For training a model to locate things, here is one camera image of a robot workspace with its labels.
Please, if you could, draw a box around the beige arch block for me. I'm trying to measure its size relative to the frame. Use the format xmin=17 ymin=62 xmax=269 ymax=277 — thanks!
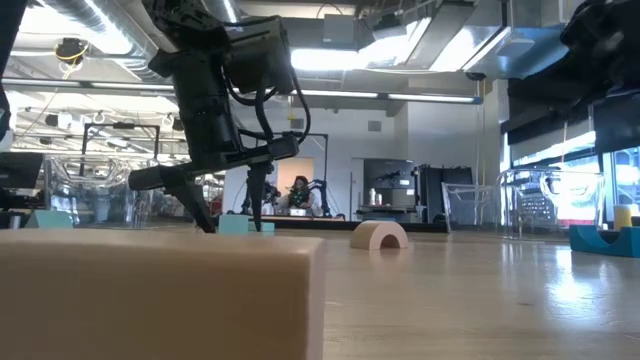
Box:
xmin=349 ymin=220 xmax=409 ymax=251

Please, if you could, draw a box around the light teal cube block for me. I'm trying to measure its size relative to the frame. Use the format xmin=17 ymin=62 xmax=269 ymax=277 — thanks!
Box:
xmin=218 ymin=214 xmax=250 ymax=236

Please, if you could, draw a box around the light teal triangular block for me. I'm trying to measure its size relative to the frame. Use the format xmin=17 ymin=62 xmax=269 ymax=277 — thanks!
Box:
xmin=24 ymin=209 xmax=74 ymax=231

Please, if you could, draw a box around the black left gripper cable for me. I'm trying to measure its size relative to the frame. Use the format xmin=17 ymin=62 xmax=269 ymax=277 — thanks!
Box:
xmin=223 ymin=64 xmax=312 ymax=147

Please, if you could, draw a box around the grey ceiling box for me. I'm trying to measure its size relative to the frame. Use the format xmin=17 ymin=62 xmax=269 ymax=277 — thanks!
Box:
xmin=322 ymin=13 xmax=357 ymax=45

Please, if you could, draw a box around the rectangular metal air duct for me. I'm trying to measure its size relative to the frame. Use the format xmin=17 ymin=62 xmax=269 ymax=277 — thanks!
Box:
xmin=404 ymin=0 xmax=566 ymax=81

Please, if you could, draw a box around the pale door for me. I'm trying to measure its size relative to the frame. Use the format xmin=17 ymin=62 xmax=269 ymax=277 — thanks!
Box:
xmin=276 ymin=156 xmax=316 ymax=217

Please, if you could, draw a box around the black ceiling cable reel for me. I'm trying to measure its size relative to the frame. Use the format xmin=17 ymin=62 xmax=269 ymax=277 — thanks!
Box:
xmin=53 ymin=37 xmax=91 ymax=67

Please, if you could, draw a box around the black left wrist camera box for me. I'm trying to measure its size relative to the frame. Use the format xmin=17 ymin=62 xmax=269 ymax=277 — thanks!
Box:
xmin=223 ymin=16 xmax=297 ymax=95

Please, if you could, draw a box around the silver round ventilation duct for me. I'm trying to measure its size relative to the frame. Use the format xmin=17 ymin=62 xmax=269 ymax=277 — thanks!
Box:
xmin=214 ymin=0 xmax=240 ymax=24
xmin=42 ymin=0 xmax=174 ymax=85

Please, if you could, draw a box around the grey workbench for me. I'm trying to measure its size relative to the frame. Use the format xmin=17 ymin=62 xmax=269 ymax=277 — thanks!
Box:
xmin=355 ymin=203 xmax=421 ymax=224

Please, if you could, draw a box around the long linear ceiling light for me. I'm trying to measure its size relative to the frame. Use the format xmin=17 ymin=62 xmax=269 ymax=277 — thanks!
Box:
xmin=0 ymin=77 xmax=485 ymax=106

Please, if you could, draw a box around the black computer monitor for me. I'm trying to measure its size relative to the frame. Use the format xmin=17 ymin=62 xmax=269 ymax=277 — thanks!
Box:
xmin=0 ymin=152 xmax=45 ymax=190

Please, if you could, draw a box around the neighbouring rig wooden table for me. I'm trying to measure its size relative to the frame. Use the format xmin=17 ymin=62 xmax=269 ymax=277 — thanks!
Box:
xmin=262 ymin=214 xmax=346 ymax=222

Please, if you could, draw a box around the person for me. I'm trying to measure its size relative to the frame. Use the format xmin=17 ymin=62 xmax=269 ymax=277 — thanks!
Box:
xmin=287 ymin=174 xmax=317 ymax=217

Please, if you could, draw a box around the beige rectangular block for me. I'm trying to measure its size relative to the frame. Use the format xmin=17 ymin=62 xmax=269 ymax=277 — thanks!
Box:
xmin=0 ymin=228 xmax=327 ymax=360

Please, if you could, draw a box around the black rig frame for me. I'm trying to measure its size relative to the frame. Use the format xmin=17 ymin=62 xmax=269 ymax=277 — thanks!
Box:
xmin=287 ymin=131 xmax=330 ymax=219
xmin=79 ymin=122 xmax=162 ymax=177

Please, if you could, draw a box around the dark blue arch block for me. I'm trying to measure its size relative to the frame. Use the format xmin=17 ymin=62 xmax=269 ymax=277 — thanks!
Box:
xmin=569 ymin=224 xmax=640 ymax=259

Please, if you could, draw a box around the yellow cylinder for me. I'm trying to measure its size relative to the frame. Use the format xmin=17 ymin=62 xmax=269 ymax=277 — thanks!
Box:
xmin=613 ymin=203 xmax=640 ymax=232

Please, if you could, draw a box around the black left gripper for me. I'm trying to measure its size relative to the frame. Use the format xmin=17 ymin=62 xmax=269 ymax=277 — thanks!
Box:
xmin=127 ymin=49 xmax=301 ymax=235

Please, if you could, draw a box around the bright ceiling light panel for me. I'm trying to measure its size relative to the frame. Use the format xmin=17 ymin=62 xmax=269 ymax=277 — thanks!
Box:
xmin=290 ymin=47 xmax=362 ymax=72

